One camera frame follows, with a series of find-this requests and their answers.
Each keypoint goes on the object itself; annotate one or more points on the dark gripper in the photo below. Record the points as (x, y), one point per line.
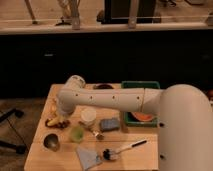
(63, 125)

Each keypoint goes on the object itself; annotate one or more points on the yellow banana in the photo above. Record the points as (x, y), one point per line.
(53, 122)

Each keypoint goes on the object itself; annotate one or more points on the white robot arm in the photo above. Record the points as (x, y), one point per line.
(185, 118)

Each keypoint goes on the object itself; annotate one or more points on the green plastic cup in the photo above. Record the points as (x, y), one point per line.
(76, 134)

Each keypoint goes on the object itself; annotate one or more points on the metal cup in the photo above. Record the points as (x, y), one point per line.
(51, 142)

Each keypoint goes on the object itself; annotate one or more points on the white plastic cup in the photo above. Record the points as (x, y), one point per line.
(88, 116)

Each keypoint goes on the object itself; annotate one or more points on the orange fruit toy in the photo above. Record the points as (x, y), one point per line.
(53, 107)

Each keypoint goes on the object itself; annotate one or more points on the metal spoon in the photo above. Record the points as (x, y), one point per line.
(96, 134)

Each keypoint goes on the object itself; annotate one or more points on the blue cloth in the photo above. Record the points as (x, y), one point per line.
(88, 158)

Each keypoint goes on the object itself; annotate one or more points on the blue sponge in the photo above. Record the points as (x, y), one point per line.
(109, 124)

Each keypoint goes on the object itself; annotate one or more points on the dark brown bowl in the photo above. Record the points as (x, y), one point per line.
(102, 86)

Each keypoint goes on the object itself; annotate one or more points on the black dish brush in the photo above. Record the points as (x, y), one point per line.
(112, 154)

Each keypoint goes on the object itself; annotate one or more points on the orange bowl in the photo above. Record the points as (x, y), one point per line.
(143, 117)

